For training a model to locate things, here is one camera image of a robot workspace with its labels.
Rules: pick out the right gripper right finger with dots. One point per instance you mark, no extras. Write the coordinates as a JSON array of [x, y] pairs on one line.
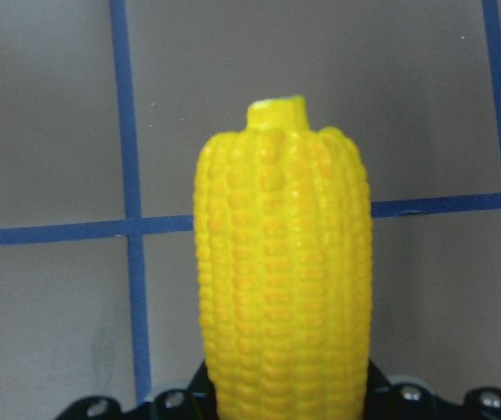
[[401, 397]]

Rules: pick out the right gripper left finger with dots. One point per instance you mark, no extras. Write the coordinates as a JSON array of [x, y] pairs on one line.
[[196, 401]]

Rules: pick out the yellow toy corn cob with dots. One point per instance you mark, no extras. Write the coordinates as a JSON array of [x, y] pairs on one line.
[[283, 236]]

